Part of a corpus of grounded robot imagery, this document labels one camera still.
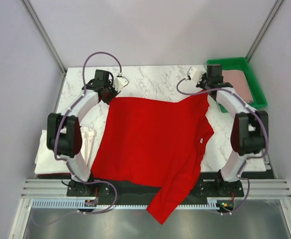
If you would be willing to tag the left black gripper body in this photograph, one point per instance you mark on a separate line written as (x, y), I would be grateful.
(110, 93)

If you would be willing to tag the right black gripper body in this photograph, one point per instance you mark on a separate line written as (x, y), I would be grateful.
(204, 82)

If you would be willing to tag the red t shirt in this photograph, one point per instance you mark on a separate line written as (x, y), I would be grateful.
(155, 143)

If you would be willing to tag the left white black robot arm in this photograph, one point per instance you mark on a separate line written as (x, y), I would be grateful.
(63, 135)

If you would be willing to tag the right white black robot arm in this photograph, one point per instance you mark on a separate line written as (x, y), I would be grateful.
(249, 136)

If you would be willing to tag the pink t shirt in bin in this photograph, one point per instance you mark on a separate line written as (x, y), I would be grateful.
(239, 82)

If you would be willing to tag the green plastic bin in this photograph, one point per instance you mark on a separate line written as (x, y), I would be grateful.
(240, 63)

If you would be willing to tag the folded white t shirt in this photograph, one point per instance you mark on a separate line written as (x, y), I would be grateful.
(45, 161)

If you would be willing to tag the folded dark red shirt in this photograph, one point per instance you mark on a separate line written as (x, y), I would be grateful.
(50, 176)

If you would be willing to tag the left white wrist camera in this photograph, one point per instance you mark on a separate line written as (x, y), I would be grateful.
(120, 82)

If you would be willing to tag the left aluminium corner post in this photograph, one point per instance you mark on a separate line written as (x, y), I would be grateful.
(43, 34)

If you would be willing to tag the aluminium corner post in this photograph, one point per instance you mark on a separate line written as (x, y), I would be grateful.
(43, 34)
(264, 28)

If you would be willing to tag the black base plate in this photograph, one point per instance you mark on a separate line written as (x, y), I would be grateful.
(135, 194)

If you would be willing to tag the right aluminium corner post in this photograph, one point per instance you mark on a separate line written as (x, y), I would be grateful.
(264, 28)

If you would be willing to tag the aluminium front frame rail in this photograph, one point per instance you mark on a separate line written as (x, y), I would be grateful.
(274, 189)

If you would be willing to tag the white slotted cable duct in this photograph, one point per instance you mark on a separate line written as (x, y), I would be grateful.
(83, 204)

